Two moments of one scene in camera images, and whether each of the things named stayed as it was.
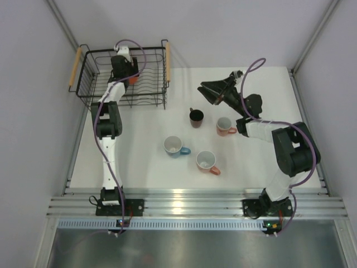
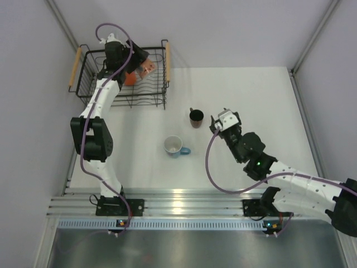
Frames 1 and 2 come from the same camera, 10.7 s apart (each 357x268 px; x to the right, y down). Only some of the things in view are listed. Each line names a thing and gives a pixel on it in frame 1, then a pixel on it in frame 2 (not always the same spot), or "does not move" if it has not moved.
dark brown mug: (196, 117) does not move
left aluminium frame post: (61, 18) does not move
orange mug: (131, 80) does not move
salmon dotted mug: (205, 161) to (146, 66)
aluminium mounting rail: (313, 202) does not move
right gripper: (219, 87) to (214, 125)
